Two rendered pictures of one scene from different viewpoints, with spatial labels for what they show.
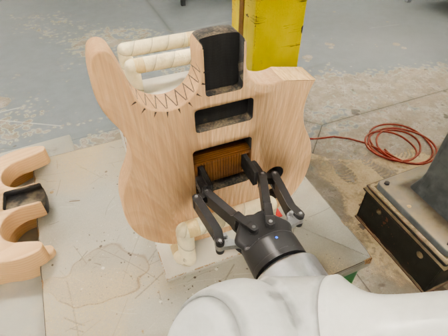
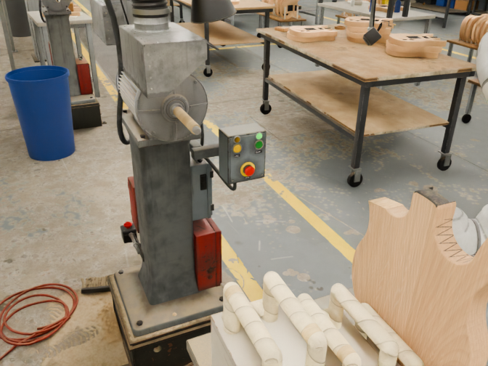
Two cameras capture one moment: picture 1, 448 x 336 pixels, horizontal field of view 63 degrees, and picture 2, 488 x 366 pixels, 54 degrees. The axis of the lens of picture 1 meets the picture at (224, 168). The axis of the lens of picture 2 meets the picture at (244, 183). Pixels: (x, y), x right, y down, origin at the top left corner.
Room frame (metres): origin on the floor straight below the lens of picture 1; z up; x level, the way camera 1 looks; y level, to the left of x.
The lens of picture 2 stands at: (0.83, 0.76, 1.78)
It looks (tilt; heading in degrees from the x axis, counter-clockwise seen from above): 28 degrees down; 268
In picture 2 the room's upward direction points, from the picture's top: 1 degrees clockwise
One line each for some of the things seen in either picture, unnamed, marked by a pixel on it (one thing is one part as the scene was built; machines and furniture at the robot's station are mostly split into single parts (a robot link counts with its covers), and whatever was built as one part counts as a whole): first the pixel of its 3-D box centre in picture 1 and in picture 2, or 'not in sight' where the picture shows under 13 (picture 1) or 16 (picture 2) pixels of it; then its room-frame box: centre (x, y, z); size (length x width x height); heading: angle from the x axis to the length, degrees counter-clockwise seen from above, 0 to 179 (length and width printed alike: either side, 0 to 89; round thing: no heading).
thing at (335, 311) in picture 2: not in sight; (335, 308); (0.60, -0.03, 1.07); 0.03 x 0.03 x 0.09
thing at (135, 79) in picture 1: (135, 87); (315, 362); (0.69, 0.19, 1.15); 0.03 x 0.03 x 0.09
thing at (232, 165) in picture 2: not in sight; (229, 155); (0.84, -1.00, 0.99); 0.24 x 0.21 x 0.26; 113
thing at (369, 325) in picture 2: not in sight; (362, 316); (0.57, 0.05, 1.12); 0.20 x 0.03 x 0.03; 112
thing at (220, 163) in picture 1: (220, 162); not in sight; (0.45, 0.01, 1.15); 0.10 x 0.03 x 0.05; 112
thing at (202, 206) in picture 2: not in sight; (195, 157); (0.98, -1.10, 0.93); 0.15 x 0.10 x 0.55; 113
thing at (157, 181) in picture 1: (219, 150); (415, 281); (0.46, 0.01, 1.17); 0.35 x 0.04 x 0.40; 112
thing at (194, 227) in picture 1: (228, 217); not in sight; (0.42, -0.01, 1.04); 0.20 x 0.03 x 0.03; 112
